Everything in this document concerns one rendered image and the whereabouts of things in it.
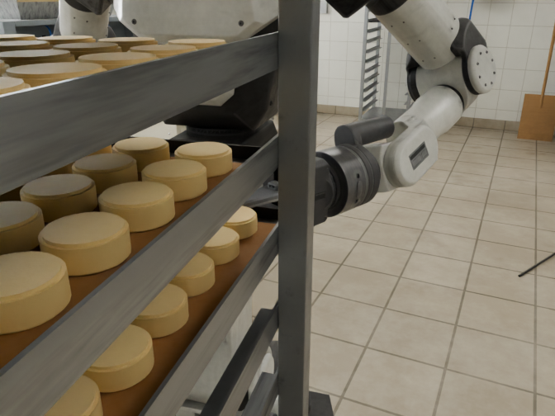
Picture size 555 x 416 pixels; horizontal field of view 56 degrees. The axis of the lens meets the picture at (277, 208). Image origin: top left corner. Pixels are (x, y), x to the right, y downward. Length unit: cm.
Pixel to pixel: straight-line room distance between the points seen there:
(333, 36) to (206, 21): 525
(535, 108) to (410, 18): 467
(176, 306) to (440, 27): 63
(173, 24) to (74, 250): 54
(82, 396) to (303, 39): 31
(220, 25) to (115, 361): 52
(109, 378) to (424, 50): 70
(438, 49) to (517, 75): 482
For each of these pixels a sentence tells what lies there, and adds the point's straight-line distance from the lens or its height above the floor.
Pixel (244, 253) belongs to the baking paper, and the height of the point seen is 104.
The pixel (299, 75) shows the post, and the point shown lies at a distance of 46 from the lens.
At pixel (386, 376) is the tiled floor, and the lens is 200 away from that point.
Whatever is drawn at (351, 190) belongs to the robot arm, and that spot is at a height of 105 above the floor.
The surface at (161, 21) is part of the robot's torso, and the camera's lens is 80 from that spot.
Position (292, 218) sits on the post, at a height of 108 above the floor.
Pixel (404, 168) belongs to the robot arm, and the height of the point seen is 106.
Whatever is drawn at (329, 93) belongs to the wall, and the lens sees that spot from 608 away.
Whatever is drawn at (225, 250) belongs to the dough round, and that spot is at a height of 106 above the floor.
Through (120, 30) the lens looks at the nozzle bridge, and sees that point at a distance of 280.
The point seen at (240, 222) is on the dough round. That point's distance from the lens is 53.
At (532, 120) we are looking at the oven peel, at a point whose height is 18.
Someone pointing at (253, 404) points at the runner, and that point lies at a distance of 61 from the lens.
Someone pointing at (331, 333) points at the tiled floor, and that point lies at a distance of 218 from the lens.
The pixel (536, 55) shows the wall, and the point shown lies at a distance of 568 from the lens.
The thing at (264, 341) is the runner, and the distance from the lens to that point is 52.
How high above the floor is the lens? 128
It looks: 22 degrees down
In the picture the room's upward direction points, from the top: straight up
